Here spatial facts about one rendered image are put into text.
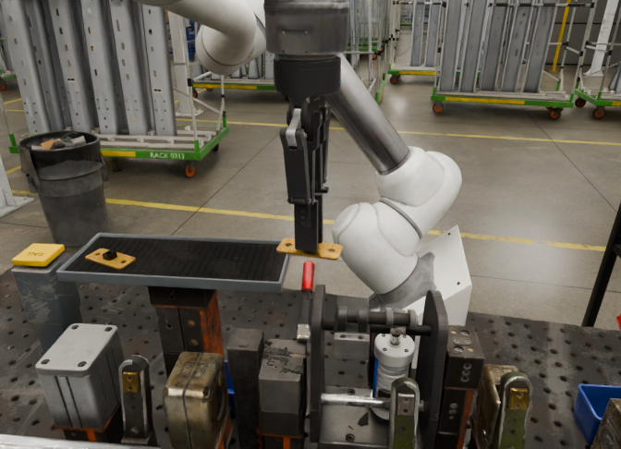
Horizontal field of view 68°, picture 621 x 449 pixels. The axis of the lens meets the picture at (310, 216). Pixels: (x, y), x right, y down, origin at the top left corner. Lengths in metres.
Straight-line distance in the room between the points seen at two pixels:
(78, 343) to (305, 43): 0.53
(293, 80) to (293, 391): 0.43
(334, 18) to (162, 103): 4.38
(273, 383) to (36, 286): 0.47
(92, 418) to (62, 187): 2.68
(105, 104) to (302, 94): 4.64
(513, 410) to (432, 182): 0.65
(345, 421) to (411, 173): 0.63
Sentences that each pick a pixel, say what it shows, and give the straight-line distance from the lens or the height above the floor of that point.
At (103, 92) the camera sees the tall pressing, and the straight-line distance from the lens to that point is 5.09.
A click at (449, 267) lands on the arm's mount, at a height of 0.94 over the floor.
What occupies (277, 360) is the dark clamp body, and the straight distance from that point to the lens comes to 0.72.
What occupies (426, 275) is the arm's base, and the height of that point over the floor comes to 0.92.
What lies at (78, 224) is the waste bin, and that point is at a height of 0.17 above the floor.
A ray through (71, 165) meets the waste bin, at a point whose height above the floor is 0.60.
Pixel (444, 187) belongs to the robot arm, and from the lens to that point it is 1.23.
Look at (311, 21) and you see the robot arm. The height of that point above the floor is 1.54.
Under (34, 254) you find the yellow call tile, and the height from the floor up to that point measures 1.16.
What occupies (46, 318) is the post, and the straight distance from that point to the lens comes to 0.97.
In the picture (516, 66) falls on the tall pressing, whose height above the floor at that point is 0.67.
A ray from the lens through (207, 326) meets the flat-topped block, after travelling 0.85.
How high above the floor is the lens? 1.57
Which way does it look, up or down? 25 degrees down
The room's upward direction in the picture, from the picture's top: straight up
